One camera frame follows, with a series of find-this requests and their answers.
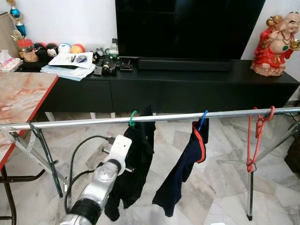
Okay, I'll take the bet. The green plastic hanger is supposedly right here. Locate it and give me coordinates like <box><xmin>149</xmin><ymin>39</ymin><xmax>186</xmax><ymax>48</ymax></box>
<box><xmin>129</xmin><ymin>110</ymin><xmax>138</xmax><ymax>128</ymax></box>

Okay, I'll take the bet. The small black box device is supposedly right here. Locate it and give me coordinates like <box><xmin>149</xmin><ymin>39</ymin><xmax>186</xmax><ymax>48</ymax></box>
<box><xmin>120</xmin><ymin>58</ymin><xmax>134</xmax><ymax>72</ymax></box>

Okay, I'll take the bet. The jar with red lid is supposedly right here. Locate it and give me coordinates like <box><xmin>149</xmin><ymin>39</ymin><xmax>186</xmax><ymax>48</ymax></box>
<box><xmin>17</xmin><ymin>38</ymin><xmax>39</xmax><ymax>63</ymax></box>

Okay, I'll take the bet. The metal clothes rack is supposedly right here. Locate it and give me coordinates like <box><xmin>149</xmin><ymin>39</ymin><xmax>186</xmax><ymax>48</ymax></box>
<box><xmin>0</xmin><ymin>106</ymin><xmax>300</xmax><ymax>222</ymax></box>

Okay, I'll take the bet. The plain black shirt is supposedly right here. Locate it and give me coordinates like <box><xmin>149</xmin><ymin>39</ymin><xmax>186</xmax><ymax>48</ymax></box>
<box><xmin>104</xmin><ymin>106</ymin><xmax>157</xmax><ymax>222</ymax></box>

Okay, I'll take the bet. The orange plush ball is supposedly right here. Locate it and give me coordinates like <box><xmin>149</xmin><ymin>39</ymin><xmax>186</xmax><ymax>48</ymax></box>
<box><xmin>70</xmin><ymin>44</ymin><xmax>86</xmax><ymax>54</ymax></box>

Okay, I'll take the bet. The black TV cabinet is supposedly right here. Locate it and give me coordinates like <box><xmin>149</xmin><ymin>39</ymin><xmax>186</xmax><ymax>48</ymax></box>
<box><xmin>18</xmin><ymin>57</ymin><xmax>300</xmax><ymax>114</ymax></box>

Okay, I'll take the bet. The black white plush ball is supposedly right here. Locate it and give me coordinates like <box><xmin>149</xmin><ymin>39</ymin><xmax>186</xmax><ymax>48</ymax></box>
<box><xmin>45</xmin><ymin>43</ymin><xmax>60</xmax><ymax>60</ymax></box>

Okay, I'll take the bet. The black red plush ball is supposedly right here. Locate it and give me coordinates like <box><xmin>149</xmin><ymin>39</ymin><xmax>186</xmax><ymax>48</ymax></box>
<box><xmin>33</xmin><ymin>42</ymin><xmax>47</xmax><ymax>61</ymax></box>

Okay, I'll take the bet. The white blue plush ball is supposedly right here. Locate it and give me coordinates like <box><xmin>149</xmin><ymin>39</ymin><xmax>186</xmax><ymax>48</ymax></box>
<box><xmin>58</xmin><ymin>43</ymin><xmax>72</xmax><ymax>54</ymax></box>

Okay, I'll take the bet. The dark brown sofa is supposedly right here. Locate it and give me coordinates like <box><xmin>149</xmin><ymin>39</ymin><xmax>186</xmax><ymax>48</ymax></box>
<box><xmin>284</xmin><ymin>134</ymin><xmax>300</xmax><ymax>175</ymax></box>

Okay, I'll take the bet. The red plastic hanger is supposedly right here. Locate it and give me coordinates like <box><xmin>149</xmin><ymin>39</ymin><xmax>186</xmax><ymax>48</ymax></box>
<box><xmin>246</xmin><ymin>105</ymin><xmax>276</xmax><ymax>173</ymax></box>

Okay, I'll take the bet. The red laughing Buddha statue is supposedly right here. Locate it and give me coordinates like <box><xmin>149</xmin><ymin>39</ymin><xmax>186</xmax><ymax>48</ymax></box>
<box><xmin>250</xmin><ymin>12</ymin><xmax>300</xmax><ymax>77</ymax></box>

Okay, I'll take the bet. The blue gold trophy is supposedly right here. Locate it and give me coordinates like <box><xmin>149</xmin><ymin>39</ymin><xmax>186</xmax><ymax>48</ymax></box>
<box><xmin>6</xmin><ymin>0</ymin><xmax>28</xmax><ymax>41</ymax></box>

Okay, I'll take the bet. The clear plastic bottle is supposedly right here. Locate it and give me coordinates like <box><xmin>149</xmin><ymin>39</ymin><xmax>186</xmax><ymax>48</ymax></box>
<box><xmin>109</xmin><ymin>38</ymin><xmax>120</xmax><ymax>59</ymax></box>

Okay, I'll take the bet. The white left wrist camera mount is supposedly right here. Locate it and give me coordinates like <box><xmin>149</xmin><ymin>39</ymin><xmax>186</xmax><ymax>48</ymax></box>
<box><xmin>102</xmin><ymin>135</ymin><xmax>133</xmax><ymax>177</ymax></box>

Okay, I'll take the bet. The black flat television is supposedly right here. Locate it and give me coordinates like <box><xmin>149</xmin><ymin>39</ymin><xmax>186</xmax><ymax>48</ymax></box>
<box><xmin>115</xmin><ymin>0</ymin><xmax>266</xmax><ymax>60</ymax></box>

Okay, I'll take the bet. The black soundbar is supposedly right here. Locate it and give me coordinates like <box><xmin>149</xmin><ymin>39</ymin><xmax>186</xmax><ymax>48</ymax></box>
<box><xmin>137</xmin><ymin>57</ymin><xmax>233</xmax><ymax>72</ymax></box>

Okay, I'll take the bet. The blue plastic hanger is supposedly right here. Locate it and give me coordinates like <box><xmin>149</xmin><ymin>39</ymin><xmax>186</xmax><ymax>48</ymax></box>
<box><xmin>197</xmin><ymin>110</ymin><xmax>209</xmax><ymax>132</ymax></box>

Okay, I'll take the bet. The marble table with red edge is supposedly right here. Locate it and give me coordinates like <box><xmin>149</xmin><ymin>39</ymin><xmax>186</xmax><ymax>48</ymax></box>
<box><xmin>0</xmin><ymin>72</ymin><xmax>59</xmax><ymax>225</ymax></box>

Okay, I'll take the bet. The stack of white papers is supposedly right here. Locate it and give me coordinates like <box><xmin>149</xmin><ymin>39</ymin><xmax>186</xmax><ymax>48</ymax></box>
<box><xmin>40</xmin><ymin>51</ymin><xmax>95</xmax><ymax>82</ymax></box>

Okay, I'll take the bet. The black desk gadget cluster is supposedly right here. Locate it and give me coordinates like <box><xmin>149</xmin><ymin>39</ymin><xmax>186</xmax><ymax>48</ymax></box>
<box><xmin>93</xmin><ymin>55</ymin><xmax>118</xmax><ymax>77</ymax></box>

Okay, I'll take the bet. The navy shirt with red collar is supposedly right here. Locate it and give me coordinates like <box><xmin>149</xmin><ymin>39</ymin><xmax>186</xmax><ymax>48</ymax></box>
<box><xmin>151</xmin><ymin>118</ymin><xmax>210</xmax><ymax>218</ymax></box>

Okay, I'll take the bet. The pink tissue pack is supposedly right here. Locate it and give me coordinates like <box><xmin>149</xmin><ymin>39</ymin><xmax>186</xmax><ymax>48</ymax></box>
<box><xmin>0</xmin><ymin>50</ymin><xmax>23</xmax><ymax>73</ymax></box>

